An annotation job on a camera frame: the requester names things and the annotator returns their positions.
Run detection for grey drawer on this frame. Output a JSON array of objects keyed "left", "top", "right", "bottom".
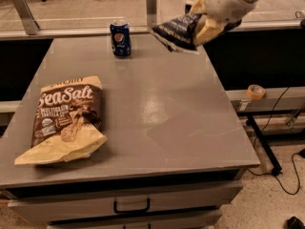
[
  {"left": 9, "top": 180, "right": 242, "bottom": 222},
  {"left": 47, "top": 210, "right": 222, "bottom": 229}
]

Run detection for blue chip bag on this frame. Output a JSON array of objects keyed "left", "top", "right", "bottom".
[{"left": 149, "top": 3, "right": 242, "bottom": 55}]

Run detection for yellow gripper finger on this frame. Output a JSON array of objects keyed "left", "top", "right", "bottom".
[
  {"left": 193, "top": 16, "right": 228, "bottom": 47},
  {"left": 190, "top": 0, "right": 207, "bottom": 14}
]

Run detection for blue pepsi can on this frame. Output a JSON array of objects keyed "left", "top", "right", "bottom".
[{"left": 110, "top": 21, "right": 132, "bottom": 57}]

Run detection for grey upper drawer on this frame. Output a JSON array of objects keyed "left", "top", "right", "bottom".
[{"left": 9, "top": 180, "right": 242, "bottom": 222}]

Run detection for black table leg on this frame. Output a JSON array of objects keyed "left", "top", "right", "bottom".
[{"left": 246, "top": 114, "right": 282, "bottom": 177}]

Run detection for middle metal railing bracket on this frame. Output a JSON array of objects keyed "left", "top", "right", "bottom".
[{"left": 146, "top": 0, "right": 157, "bottom": 28}]

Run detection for black object on floor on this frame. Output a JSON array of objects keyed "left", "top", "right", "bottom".
[{"left": 287, "top": 217, "right": 305, "bottom": 229}]

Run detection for orange tape roll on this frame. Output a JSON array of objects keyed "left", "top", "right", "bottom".
[{"left": 247, "top": 84, "right": 266, "bottom": 100}]

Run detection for black floor cable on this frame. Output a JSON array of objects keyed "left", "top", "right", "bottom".
[{"left": 247, "top": 86, "right": 305, "bottom": 197}]

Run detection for grey lower drawer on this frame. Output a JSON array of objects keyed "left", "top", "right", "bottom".
[{"left": 47, "top": 210, "right": 222, "bottom": 229}]

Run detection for left metal railing bracket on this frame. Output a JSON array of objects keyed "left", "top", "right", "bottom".
[{"left": 11, "top": 0, "right": 40, "bottom": 35}]

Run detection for metal railing bracket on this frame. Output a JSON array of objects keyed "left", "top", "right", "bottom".
[
  {"left": 11, "top": 0, "right": 40, "bottom": 35},
  {"left": 146, "top": 0, "right": 157, "bottom": 28}
]

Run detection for brown sea salt chip bag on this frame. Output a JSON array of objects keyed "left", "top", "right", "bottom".
[{"left": 14, "top": 76, "right": 107, "bottom": 165}]

